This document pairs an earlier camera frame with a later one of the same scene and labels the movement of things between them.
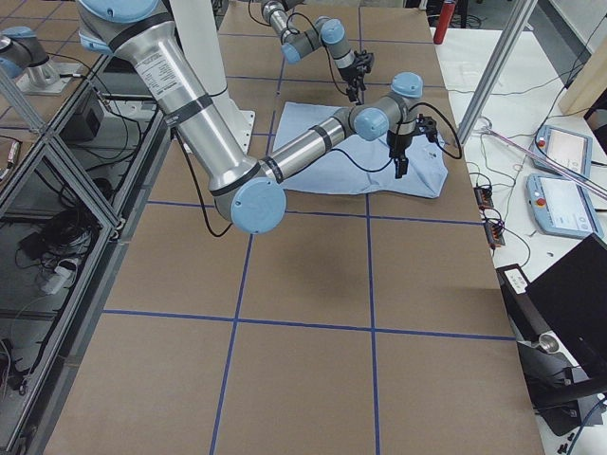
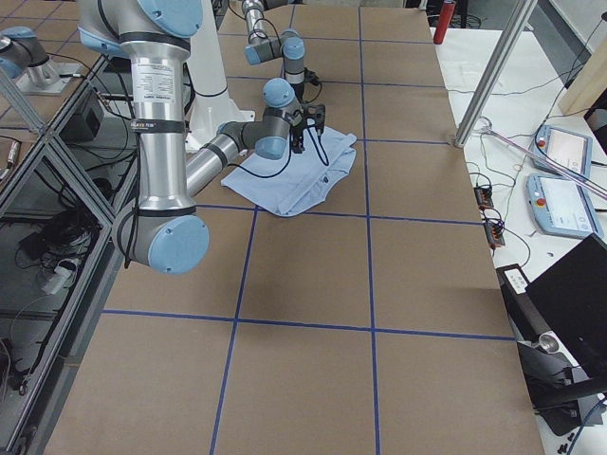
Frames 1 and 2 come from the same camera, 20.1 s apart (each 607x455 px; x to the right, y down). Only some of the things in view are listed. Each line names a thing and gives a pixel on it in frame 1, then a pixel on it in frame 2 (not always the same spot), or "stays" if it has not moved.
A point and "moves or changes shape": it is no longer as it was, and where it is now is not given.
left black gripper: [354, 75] -> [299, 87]
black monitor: [569, 300] stays
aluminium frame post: [517, 23] stays
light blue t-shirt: [362, 164] moves or changes shape
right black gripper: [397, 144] -> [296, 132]
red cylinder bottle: [447, 13] stays
